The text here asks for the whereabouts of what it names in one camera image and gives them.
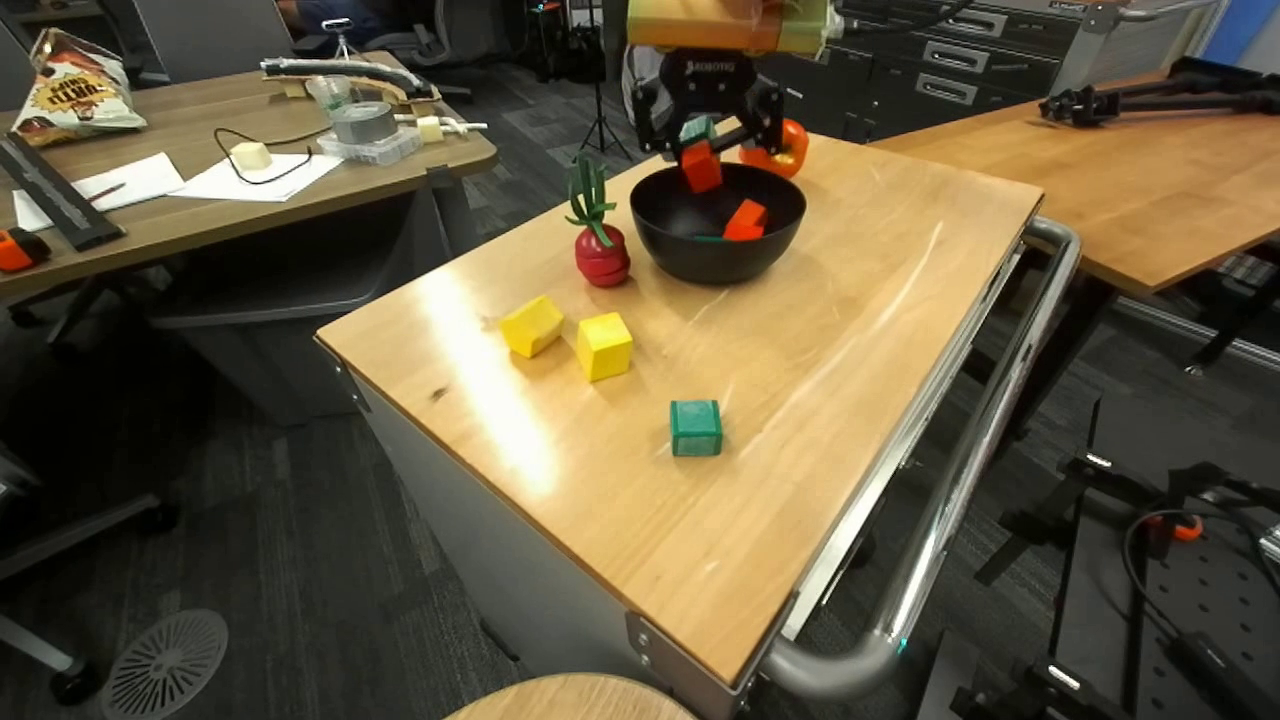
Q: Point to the black drawer cabinet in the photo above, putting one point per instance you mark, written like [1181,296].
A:
[933,65]

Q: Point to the clear plastic container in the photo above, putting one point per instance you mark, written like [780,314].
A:
[381,148]

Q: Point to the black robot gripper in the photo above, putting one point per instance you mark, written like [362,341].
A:
[704,73]

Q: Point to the black bowl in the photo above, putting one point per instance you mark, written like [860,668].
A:
[715,263]

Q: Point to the black folded tripod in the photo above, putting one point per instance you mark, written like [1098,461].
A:
[1145,97]

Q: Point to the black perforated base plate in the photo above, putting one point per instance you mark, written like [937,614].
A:
[1214,624]

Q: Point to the brown office table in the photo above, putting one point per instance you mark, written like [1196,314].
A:
[227,218]

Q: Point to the black metal stand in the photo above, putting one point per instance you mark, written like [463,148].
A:
[1065,533]

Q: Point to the round wooden stool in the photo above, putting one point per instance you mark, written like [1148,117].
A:
[575,701]

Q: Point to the grey office chair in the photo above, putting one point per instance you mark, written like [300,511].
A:
[202,35]

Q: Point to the chips bag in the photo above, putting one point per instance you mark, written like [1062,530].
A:
[73,92]

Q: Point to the white paper sheet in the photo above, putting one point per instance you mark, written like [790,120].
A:
[254,186]
[124,181]

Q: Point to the light wooden table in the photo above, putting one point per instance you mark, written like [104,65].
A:
[1145,186]

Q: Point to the green wooden block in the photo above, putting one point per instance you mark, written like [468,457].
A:
[695,131]
[695,431]

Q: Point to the grey round perforated disc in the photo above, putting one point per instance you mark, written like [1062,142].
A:
[162,663]

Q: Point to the blue panel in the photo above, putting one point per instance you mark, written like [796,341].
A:
[1247,24]

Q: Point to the long black bar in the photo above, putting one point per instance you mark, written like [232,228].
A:
[61,194]

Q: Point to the black office chair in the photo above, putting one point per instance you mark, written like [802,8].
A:
[53,533]

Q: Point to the orange black hand tool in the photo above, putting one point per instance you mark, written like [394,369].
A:
[22,251]

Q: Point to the white power adapter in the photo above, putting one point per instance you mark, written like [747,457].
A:
[445,126]

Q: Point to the black standing tripod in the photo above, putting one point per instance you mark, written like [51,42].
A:
[601,120]

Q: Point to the yellow wooden block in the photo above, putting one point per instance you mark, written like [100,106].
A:
[607,346]
[534,327]

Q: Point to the steel tool cart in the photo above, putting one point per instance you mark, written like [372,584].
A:
[506,572]

